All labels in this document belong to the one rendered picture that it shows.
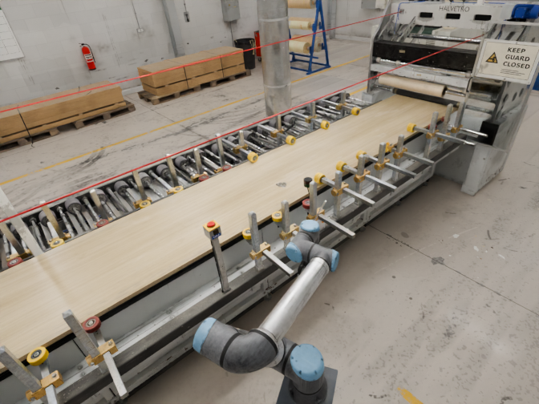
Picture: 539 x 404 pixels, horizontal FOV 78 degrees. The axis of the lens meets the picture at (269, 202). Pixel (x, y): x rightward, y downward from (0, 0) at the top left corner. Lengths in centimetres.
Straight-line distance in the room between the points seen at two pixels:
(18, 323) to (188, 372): 113
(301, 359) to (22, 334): 140
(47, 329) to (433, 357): 239
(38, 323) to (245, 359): 133
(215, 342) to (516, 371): 225
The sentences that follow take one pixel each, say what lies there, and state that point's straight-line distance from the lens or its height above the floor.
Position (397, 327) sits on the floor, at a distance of 286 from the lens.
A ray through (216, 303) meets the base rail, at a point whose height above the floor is 69.
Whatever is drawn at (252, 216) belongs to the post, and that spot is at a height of 115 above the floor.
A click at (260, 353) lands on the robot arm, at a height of 135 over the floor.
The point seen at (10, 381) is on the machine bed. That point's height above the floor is 77.
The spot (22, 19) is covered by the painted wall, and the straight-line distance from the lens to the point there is 846.
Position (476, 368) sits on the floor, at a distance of 286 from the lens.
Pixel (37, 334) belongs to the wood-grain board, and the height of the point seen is 90.
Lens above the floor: 232
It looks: 36 degrees down
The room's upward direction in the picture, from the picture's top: 5 degrees counter-clockwise
